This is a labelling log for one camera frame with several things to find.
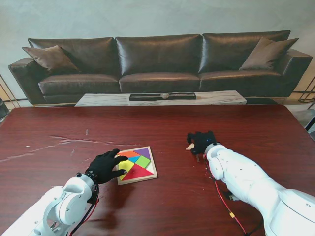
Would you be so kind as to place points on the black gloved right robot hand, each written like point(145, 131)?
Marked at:
point(201, 142)

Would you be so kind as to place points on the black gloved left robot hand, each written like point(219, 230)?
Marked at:
point(105, 167)

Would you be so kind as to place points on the small natural wood triangle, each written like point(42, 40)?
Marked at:
point(190, 147)

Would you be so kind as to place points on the orange tangram parallelogram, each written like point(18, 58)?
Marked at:
point(129, 154)

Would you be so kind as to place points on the blue tangram triangle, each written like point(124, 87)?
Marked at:
point(134, 159)

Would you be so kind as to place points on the large red tangram triangle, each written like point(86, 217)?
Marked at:
point(136, 173)

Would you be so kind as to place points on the green tangram square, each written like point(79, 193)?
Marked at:
point(143, 161)

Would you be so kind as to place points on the purple tangram triangle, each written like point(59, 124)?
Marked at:
point(145, 152)

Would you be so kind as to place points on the square wooden puzzle tray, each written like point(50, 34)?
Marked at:
point(151, 169)

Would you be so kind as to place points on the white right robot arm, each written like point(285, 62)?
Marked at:
point(258, 184)

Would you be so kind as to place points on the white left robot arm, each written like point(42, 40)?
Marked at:
point(49, 209)

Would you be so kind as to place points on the clear tape strip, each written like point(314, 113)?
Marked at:
point(198, 158)

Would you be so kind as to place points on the small glass ball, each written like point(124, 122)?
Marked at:
point(165, 96)

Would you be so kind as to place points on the grey marble coffee table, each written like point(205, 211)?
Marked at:
point(103, 99)

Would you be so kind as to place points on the long black decorative tray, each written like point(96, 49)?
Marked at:
point(145, 97)

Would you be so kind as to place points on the dark brown leather sofa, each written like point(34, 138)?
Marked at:
point(157, 61)

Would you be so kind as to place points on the brown throw pillow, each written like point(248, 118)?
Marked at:
point(268, 55)
point(51, 59)

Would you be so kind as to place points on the black chair edge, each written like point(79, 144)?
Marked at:
point(2, 110)

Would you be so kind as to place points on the thin metal side table frame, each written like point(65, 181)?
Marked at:
point(9, 94)
point(306, 93)

